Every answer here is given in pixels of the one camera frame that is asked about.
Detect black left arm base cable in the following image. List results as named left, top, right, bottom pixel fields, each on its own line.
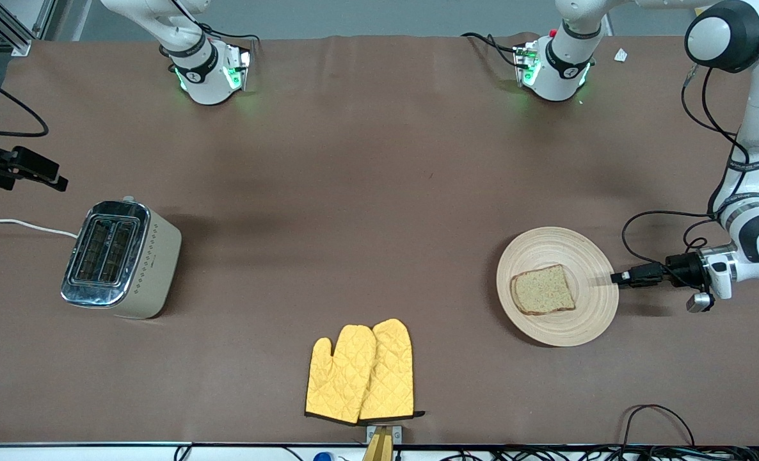
left=461, top=32, right=522, bottom=69

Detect aluminium frame profile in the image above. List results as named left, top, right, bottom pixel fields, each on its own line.
left=0, top=0, right=57, bottom=57

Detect black right arm base cable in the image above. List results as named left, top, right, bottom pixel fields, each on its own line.
left=173, top=0, right=260, bottom=44

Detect round wooden plate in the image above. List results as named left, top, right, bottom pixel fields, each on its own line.
left=496, top=227, right=619, bottom=348

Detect black looped cable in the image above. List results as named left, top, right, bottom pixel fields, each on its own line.
left=619, top=404, right=697, bottom=449

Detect yellow quilted oven mitt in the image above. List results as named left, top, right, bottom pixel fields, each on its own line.
left=305, top=325, right=378, bottom=425
left=357, top=318, right=426, bottom=422

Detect black cable bundle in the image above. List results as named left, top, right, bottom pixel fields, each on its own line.
left=437, top=446, right=759, bottom=461

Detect beige chrome two-slot toaster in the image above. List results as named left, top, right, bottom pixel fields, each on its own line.
left=60, top=196, right=182, bottom=319

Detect brown bread slice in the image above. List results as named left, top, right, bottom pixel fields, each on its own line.
left=511, top=264, right=576, bottom=316

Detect black arm base cable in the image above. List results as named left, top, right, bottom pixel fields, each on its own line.
left=173, top=0, right=260, bottom=44
left=461, top=32, right=522, bottom=69

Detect white toaster power cable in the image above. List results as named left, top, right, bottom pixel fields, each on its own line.
left=0, top=216, right=78, bottom=239

